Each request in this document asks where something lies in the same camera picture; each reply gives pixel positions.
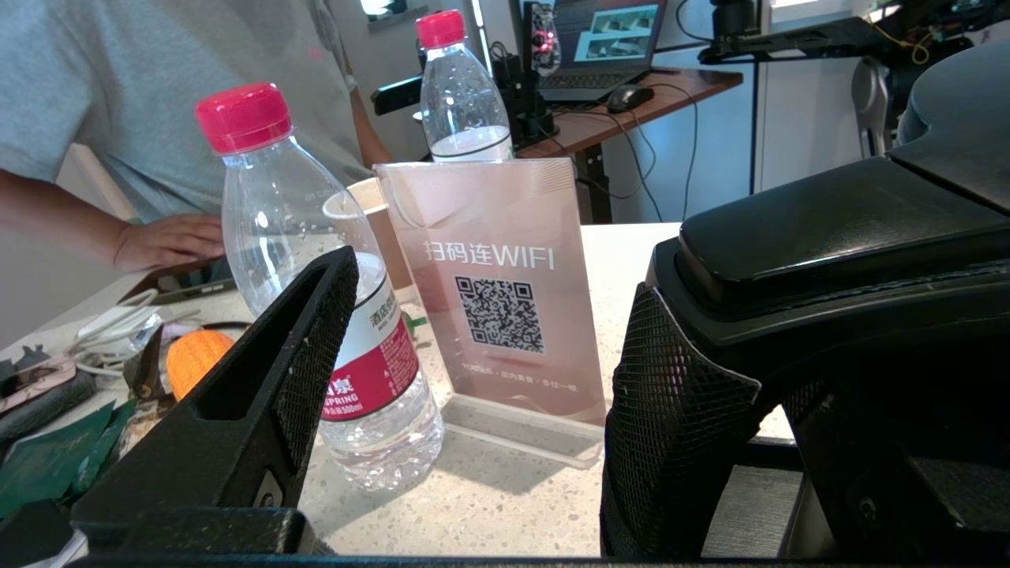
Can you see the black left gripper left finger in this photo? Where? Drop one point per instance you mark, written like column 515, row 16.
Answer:
column 237, row 426

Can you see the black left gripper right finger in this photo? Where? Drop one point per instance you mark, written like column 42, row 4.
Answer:
column 678, row 442

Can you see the black electric kettle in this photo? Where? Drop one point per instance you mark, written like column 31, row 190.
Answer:
column 828, row 237

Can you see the orange corn toy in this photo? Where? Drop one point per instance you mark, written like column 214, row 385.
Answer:
column 197, row 359

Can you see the dark smartphone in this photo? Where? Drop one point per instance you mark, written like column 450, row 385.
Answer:
column 189, row 284

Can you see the dark grey pouch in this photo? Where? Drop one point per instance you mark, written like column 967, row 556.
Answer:
column 39, row 410

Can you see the red label water bottle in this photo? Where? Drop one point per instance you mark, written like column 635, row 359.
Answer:
column 276, row 213

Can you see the paper cup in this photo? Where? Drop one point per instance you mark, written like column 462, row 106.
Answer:
column 359, row 201

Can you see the pink acrylic wifi sign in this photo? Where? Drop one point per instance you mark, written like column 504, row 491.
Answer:
column 505, row 237

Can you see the black computer mouse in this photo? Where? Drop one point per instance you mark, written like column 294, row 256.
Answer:
column 630, row 98

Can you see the brown wooden desk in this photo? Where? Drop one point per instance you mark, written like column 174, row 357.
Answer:
column 686, row 83

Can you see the man in grey t-shirt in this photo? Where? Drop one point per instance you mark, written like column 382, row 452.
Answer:
column 158, row 63

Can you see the clear water bottle red cap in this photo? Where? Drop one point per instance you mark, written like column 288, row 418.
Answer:
column 461, row 95

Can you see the black laptop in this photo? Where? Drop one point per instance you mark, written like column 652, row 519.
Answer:
column 615, row 39

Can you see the black curved shelf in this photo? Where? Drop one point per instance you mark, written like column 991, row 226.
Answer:
column 828, row 35

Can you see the dark framed window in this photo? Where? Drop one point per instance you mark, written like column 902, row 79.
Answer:
column 387, row 6

